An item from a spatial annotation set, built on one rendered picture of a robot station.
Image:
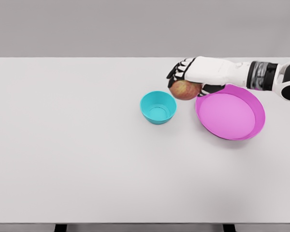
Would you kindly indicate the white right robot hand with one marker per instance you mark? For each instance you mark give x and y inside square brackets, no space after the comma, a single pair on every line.
[203,70]

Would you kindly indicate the red yellow apple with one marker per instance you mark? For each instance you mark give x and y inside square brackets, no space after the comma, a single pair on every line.
[184,90]

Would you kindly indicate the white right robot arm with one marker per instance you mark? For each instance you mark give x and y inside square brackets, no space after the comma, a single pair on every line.
[261,75]

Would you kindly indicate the pink plate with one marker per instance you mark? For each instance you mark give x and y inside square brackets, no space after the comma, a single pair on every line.
[229,113]

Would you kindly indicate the blue bowl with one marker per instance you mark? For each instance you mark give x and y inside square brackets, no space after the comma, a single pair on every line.
[158,107]

